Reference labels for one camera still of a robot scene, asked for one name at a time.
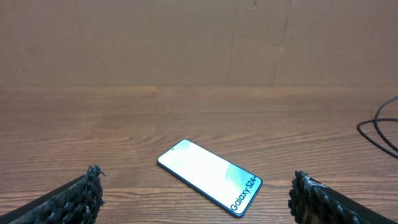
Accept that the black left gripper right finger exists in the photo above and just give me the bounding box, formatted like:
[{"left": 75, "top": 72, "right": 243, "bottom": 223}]
[{"left": 288, "top": 170, "right": 397, "bottom": 224}]

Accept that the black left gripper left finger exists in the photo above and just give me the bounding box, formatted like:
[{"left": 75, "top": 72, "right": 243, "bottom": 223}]
[{"left": 1, "top": 165, "right": 104, "bottom": 224}]

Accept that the Galaxy smartphone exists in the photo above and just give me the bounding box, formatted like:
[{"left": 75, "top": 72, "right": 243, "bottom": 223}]
[{"left": 157, "top": 139, "right": 263, "bottom": 218}]

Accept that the black USB charging cable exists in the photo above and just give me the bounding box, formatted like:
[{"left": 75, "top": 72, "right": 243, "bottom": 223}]
[{"left": 356, "top": 95, "right": 398, "bottom": 159}]

